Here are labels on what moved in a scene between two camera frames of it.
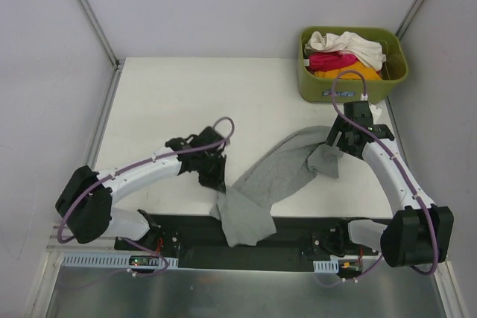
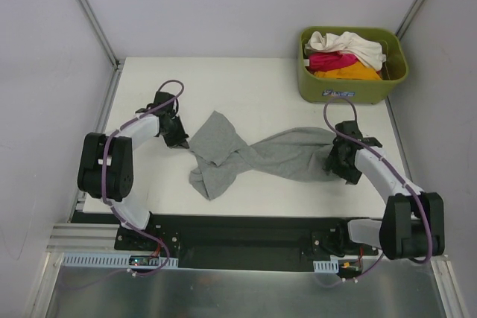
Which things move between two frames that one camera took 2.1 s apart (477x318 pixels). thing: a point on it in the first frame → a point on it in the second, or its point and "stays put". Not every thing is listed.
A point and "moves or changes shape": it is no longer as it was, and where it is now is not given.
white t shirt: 370,52 stays put
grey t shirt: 273,174 moves or changes shape
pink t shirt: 325,61 stays put
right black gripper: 339,139 → 341,159
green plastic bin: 380,91 stays put
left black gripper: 212,175 → 174,130
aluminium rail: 100,244 stays put
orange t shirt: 370,73 stays put
